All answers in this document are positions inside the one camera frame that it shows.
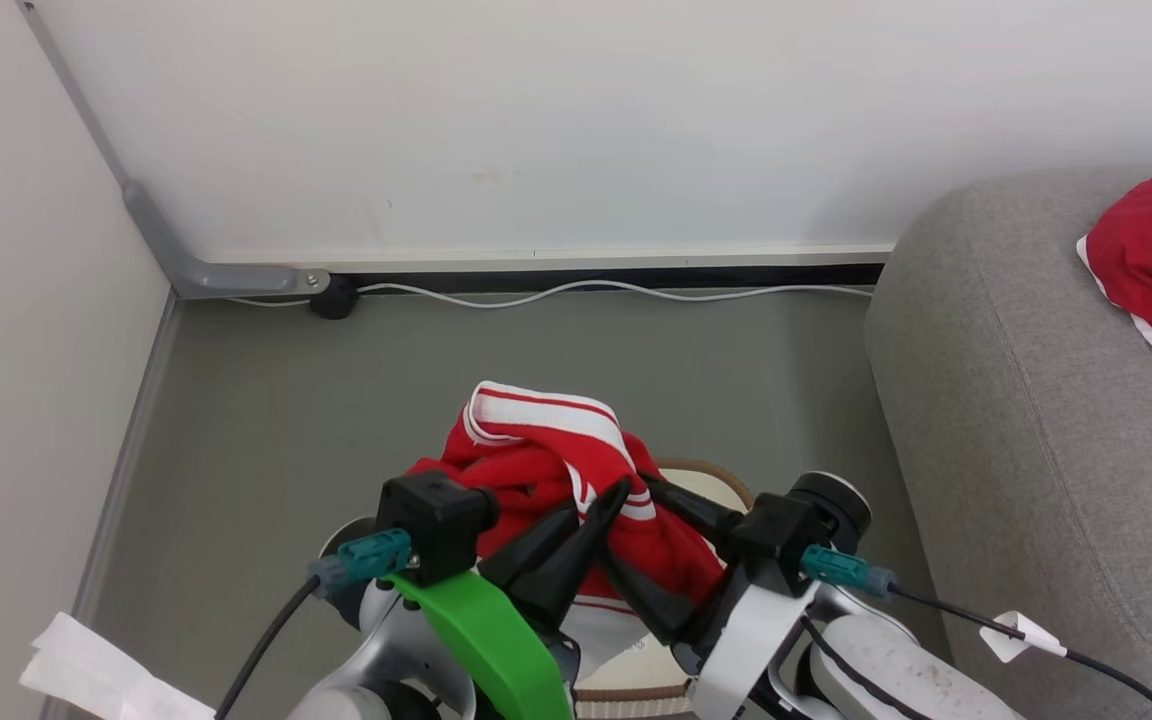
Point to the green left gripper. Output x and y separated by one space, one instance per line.
491 650

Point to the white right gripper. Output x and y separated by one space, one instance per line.
751 650

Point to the red shorts striped white band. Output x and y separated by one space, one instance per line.
536 440

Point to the grey fabric sofa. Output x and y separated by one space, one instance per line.
1026 400

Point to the white laundry basket brown rim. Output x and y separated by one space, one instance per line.
714 478

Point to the black round floor stopper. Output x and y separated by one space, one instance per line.
335 299

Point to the grey metal corner conduit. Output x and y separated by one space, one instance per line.
236 280

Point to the white crumpled paper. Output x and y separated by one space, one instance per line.
106 670

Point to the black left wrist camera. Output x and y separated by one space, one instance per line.
434 525

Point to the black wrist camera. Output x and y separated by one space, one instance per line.
796 525
434 525

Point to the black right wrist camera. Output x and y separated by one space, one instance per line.
796 525

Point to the silver wall skirting strip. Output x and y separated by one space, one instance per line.
556 255

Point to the grey wall skirting strip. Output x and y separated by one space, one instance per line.
131 450

